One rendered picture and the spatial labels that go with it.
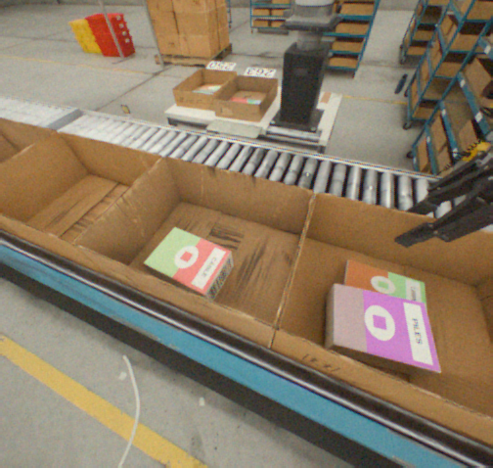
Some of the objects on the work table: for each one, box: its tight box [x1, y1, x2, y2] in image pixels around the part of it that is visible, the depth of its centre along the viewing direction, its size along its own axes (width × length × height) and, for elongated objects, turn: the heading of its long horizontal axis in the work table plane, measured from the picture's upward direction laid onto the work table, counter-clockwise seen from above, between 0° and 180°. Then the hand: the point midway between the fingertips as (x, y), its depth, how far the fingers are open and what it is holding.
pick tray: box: [172, 69, 237, 112], centre depth 146 cm, size 28×38×10 cm
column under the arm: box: [269, 42, 330, 133], centre depth 114 cm, size 26×26×33 cm
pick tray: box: [213, 74, 279, 123], centre depth 135 cm, size 28×38×10 cm
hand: (413, 224), depth 44 cm, fingers open, 5 cm apart
